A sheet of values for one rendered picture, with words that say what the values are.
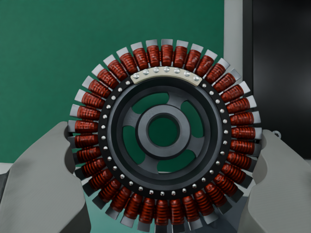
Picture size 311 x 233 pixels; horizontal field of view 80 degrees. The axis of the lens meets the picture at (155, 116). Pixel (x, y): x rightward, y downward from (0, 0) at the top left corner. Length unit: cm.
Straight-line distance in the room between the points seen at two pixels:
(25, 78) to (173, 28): 16
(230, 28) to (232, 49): 2
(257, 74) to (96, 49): 16
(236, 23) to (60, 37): 19
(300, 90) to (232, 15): 10
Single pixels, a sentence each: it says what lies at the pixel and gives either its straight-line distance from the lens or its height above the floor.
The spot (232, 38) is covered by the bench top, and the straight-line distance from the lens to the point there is 23.
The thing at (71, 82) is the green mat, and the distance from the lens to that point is 21.
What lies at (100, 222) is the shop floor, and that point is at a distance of 105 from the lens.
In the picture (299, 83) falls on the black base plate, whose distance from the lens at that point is 22.
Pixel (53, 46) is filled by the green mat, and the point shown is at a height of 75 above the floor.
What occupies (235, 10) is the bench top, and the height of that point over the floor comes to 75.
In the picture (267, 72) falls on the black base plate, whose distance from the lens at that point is 21.
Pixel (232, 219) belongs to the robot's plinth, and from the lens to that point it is 106.
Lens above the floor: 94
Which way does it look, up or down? 83 degrees down
